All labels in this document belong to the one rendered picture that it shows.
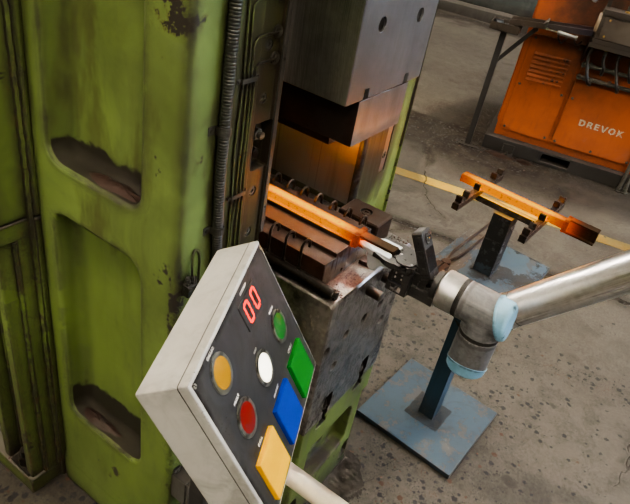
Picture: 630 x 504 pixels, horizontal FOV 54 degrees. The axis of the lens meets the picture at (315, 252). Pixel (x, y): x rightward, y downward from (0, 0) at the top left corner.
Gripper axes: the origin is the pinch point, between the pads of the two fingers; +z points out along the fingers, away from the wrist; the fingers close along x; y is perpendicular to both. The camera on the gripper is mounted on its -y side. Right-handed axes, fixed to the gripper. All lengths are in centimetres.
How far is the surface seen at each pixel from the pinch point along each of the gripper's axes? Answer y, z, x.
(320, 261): 2.8, 4.6, -12.0
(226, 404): -12, -16, -67
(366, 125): -29.6, 3.1, -7.5
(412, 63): -39.7, 3.1, 7.0
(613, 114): 52, -3, 347
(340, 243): 1.8, 4.8, -3.7
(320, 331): 17.7, -1.2, -15.9
